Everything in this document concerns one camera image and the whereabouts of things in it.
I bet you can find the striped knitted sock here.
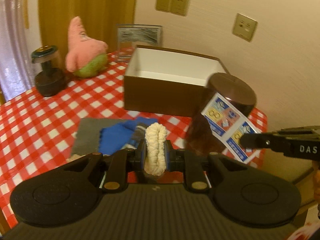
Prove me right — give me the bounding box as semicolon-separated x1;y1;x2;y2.
127;122;148;148

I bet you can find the cream braided rope bundle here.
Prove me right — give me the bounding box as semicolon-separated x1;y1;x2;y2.
144;122;168;177

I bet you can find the blue cloth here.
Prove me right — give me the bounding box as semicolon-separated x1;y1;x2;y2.
98;117;158;155

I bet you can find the colourful printed card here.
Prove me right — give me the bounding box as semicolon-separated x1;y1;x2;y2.
201;93;261;164

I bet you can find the dark brown metal canister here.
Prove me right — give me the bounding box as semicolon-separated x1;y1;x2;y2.
184;73;257;155

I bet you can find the grey felt cloth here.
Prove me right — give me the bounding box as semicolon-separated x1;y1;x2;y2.
71;118;125;156

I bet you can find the brown cardboard box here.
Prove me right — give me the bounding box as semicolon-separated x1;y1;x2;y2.
123;45;228;116

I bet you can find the pink starfish plush toy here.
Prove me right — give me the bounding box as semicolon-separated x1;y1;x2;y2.
66;16;108;79

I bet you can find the black glass-domed grinder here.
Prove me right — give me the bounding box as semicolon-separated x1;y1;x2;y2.
31;45;67;97

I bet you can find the framed picture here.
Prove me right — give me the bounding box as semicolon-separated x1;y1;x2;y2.
116;24;163;62

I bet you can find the sheer purple curtain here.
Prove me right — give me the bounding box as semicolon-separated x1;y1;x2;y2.
1;0;35;101

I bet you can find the yellow-brown curtain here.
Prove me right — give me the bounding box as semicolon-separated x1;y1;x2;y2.
38;0;136;57

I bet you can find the right beige wall socket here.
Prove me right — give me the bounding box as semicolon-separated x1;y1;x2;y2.
170;0;189;16

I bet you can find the beige wall socket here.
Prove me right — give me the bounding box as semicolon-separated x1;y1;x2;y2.
155;0;171;12
170;0;189;16

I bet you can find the left beige wall socket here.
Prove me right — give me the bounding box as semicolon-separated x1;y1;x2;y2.
155;0;171;12

